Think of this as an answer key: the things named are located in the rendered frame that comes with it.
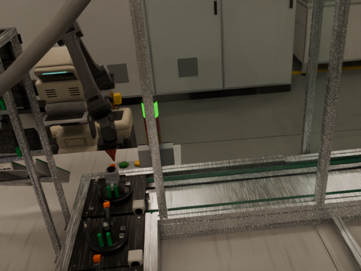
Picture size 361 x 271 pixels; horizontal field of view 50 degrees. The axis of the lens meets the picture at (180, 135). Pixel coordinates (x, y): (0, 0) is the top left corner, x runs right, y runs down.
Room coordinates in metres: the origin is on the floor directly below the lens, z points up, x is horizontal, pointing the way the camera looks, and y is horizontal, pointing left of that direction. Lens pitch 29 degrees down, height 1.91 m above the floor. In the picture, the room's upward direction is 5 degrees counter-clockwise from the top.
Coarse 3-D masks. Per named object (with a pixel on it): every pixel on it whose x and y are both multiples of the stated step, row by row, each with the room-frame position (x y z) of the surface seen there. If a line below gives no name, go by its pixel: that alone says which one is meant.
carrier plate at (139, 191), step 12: (132, 180) 1.33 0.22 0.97; (144, 180) 1.32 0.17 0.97; (96, 192) 1.26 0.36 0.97; (144, 192) 1.23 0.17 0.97; (84, 204) 1.19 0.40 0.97; (96, 204) 1.19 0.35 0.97; (120, 204) 1.17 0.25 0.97; (132, 204) 1.17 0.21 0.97; (84, 216) 1.12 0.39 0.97; (96, 216) 1.12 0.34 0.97
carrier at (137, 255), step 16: (80, 224) 1.08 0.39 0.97; (96, 224) 1.07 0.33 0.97; (112, 224) 1.04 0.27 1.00; (128, 224) 1.06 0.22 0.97; (144, 224) 1.05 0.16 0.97; (80, 240) 1.00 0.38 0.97; (96, 240) 0.97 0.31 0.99; (112, 240) 0.96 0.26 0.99; (128, 240) 0.98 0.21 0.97; (144, 240) 0.99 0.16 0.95; (80, 256) 0.92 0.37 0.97; (112, 256) 0.91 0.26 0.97; (128, 256) 0.89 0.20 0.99
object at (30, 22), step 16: (0, 0) 4.25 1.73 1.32; (16, 0) 4.25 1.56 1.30; (32, 0) 4.24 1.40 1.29; (48, 0) 4.24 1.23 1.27; (64, 0) 4.23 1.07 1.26; (0, 16) 4.25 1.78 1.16; (16, 16) 4.25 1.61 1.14; (32, 16) 4.24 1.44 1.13; (48, 16) 4.24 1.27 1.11; (32, 32) 4.24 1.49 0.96
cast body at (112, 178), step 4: (108, 168) 1.24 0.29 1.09; (112, 168) 1.24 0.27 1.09; (116, 168) 1.25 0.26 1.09; (108, 172) 1.23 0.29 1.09; (112, 172) 1.23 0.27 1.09; (116, 172) 1.23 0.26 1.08; (108, 176) 1.22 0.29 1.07; (112, 176) 1.22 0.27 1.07; (116, 176) 1.22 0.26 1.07; (108, 180) 1.22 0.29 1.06; (112, 180) 1.22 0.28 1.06; (116, 180) 1.22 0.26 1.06; (108, 184) 1.21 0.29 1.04; (112, 184) 1.20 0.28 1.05; (116, 184) 1.21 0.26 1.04; (112, 188) 1.19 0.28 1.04
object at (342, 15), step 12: (348, 0) 1.08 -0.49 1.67; (348, 12) 1.08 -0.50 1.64; (336, 24) 1.09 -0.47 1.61; (336, 36) 1.08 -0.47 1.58; (336, 48) 1.08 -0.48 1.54; (336, 60) 1.08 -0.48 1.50; (336, 72) 1.09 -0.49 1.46; (336, 84) 1.08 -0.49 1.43; (336, 96) 1.08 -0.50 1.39; (336, 108) 1.08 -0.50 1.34; (324, 120) 1.09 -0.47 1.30; (324, 132) 1.08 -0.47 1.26; (324, 144) 1.08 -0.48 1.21; (324, 156) 1.08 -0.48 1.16; (324, 168) 1.09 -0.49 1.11; (324, 180) 1.08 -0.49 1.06; (324, 192) 1.08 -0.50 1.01
